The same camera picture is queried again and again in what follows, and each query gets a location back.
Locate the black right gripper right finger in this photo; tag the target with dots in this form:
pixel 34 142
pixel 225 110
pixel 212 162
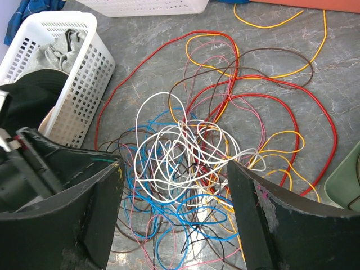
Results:
pixel 280 229

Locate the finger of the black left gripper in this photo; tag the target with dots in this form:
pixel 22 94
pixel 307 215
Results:
pixel 50 168

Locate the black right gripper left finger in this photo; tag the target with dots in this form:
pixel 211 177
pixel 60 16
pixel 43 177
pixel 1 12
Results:
pixel 71 230

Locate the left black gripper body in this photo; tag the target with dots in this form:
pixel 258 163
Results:
pixel 16 191

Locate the small white plastic basket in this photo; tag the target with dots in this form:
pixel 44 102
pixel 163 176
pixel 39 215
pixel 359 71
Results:
pixel 86 82

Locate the green plastic tray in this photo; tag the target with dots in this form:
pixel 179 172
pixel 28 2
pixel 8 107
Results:
pixel 342 186

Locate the black hat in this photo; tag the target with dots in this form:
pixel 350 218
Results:
pixel 33 95

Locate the grey cloth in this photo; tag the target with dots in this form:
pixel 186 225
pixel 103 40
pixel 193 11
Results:
pixel 58 55

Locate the large white plastic basket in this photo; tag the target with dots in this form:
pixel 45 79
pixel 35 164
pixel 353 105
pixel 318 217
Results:
pixel 121 8

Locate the blue plaid cloth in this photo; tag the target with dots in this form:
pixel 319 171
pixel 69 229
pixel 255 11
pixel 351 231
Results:
pixel 24 10

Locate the orange plastic tray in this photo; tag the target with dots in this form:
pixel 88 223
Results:
pixel 351 6

